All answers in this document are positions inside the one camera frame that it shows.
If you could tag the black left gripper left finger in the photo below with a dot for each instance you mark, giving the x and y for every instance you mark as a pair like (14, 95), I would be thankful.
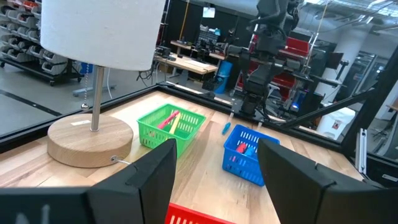
(149, 186)

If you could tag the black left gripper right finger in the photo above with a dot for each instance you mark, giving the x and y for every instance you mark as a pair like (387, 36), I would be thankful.
(289, 186)

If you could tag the red marker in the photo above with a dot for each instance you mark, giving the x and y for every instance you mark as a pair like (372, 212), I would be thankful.
(241, 147)

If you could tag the pink highlighter marker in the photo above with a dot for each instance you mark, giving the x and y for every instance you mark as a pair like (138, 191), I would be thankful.
(169, 119)

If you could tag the light blue marker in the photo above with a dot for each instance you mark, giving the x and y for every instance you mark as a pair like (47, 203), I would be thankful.
(226, 128)

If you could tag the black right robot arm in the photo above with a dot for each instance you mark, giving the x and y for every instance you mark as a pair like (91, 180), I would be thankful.
(258, 81)

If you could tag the green plastic basket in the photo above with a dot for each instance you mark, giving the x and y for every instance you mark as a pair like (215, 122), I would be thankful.
(149, 140)

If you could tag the red plastic basket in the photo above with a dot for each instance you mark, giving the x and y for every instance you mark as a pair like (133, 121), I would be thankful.
(186, 216)

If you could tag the blue plastic basket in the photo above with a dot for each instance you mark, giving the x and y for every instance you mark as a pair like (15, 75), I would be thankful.
(239, 171)

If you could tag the white bucket with label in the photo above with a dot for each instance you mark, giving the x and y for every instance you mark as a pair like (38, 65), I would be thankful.
(332, 124)

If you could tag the silver aluminium extrusion bar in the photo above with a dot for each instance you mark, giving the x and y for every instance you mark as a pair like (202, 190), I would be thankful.
(361, 149)

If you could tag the wooden workbench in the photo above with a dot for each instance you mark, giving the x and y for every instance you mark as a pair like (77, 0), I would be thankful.
(192, 64)

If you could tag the blue barrel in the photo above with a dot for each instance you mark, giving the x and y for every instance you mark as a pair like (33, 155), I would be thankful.
(224, 74)

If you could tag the red storage bin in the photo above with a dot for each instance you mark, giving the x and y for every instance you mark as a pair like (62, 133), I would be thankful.
(297, 46)

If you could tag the white shade wooden table lamp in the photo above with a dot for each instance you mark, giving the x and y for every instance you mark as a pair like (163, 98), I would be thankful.
(102, 31)

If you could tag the white sign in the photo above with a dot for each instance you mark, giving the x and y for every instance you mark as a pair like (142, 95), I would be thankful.
(209, 12)

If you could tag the black rack with grey bins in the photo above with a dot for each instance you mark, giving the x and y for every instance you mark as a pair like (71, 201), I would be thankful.
(28, 37)

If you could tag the black metal rig frame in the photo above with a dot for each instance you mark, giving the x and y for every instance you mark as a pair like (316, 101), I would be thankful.
(18, 139)

